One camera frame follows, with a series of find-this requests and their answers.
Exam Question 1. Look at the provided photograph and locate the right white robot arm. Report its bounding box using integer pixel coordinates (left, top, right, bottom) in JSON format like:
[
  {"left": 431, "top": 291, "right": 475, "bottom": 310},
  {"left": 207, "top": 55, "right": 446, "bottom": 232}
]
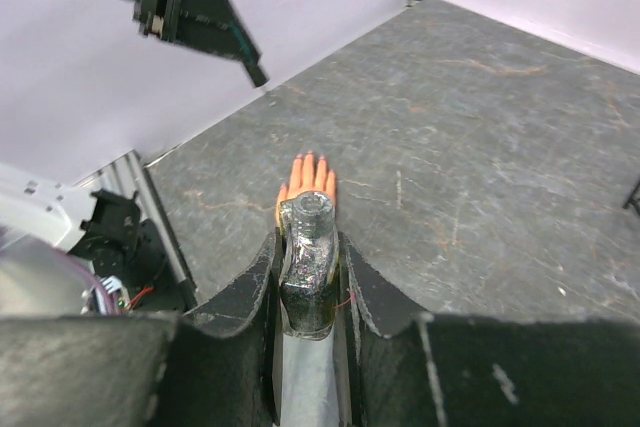
[{"left": 1, "top": 154, "right": 639, "bottom": 426}]

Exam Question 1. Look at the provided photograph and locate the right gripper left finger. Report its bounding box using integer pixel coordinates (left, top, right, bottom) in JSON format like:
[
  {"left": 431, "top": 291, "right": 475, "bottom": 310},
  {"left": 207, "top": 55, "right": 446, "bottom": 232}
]
[{"left": 1, "top": 232, "right": 283, "bottom": 426}]

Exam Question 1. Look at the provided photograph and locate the black wire rack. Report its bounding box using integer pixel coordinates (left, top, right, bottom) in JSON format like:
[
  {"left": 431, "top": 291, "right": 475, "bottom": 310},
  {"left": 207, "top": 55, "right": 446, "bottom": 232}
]
[{"left": 622, "top": 179, "right": 640, "bottom": 216}]

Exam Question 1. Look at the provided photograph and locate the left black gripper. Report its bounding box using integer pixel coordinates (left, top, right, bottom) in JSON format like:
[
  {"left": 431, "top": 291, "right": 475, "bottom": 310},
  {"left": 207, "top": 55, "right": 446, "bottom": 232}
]
[{"left": 133, "top": 0, "right": 260, "bottom": 65}]

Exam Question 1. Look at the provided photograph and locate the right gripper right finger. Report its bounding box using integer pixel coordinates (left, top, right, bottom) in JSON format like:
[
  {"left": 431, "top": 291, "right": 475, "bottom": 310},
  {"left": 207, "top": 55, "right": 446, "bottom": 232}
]
[{"left": 337, "top": 235, "right": 639, "bottom": 426}]

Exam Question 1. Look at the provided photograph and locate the glitter nail polish bottle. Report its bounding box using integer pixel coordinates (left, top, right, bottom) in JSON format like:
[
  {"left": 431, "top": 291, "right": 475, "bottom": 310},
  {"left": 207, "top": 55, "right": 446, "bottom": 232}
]
[{"left": 279, "top": 190, "right": 339, "bottom": 340}]

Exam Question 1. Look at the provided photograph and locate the person's bare hand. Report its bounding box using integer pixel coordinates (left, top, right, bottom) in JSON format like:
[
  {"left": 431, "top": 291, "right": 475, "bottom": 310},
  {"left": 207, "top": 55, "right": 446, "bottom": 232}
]
[{"left": 275, "top": 151, "right": 337, "bottom": 228}]

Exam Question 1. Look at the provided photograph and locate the black nail polish cap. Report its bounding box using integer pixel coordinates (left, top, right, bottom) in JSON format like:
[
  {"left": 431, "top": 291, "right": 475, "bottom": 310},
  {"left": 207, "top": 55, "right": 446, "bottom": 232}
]
[{"left": 243, "top": 62, "right": 269, "bottom": 88}]

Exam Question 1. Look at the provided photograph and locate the grey sleeved forearm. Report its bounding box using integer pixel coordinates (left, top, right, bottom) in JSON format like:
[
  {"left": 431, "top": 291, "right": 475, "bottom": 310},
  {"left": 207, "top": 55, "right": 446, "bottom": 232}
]
[{"left": 280, "top": 333, "right": 340, "bottom": 427}]

